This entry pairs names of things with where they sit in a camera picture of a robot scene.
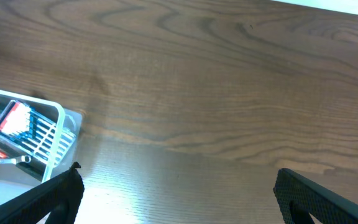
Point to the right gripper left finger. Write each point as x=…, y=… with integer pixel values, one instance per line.
x=57, y=199

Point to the small claw hammer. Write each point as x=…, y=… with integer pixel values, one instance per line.
x=35, y=168

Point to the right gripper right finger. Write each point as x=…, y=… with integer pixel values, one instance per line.
x=301, y=200

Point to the clear plastic container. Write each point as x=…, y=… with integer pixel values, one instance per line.
x=13, y=181

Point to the precision screwdriver set case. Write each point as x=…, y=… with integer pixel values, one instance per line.
x=28, y=130

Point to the silver ring wrench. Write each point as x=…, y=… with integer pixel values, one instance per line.
x=16, y=160

